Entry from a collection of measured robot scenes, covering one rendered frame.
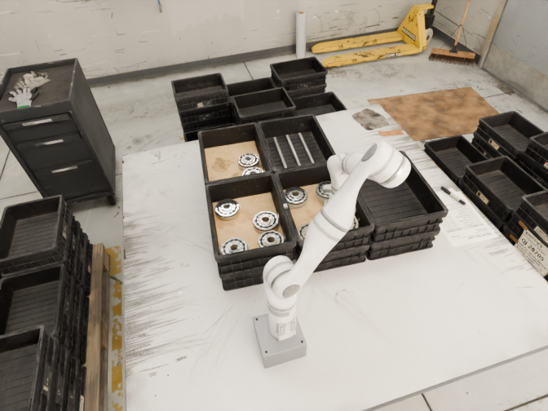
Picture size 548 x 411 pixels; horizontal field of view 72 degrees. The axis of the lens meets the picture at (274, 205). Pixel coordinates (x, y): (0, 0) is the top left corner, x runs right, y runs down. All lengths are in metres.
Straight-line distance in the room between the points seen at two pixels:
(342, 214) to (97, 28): 3.89
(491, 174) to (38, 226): 2.69
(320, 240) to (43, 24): 3.99
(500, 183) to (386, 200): 1.14
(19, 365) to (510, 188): 2.68
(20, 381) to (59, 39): 3.47
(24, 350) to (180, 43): 3.48
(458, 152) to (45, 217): 2.71
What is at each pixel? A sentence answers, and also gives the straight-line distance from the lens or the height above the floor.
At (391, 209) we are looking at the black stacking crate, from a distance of 1.65.
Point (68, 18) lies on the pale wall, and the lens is 4.54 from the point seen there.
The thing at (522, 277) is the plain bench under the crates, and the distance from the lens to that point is 1.79.
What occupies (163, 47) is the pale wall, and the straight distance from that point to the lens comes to 4.59.
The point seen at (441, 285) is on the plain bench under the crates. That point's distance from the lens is 1.63.
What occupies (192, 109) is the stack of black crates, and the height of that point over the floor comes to 0.48.
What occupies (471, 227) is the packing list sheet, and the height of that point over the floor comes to 0.70.
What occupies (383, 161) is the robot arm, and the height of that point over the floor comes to 1.41.
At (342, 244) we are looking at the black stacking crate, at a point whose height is 0.85.
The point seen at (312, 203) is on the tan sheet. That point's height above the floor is 0.83.
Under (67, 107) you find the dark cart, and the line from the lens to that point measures 2.58.
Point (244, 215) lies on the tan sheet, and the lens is 1.59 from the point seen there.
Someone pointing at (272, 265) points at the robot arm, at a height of 1.12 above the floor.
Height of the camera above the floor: 1.99
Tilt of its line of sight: 46 degrees down
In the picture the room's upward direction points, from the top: 3 degrees counter-clockwise
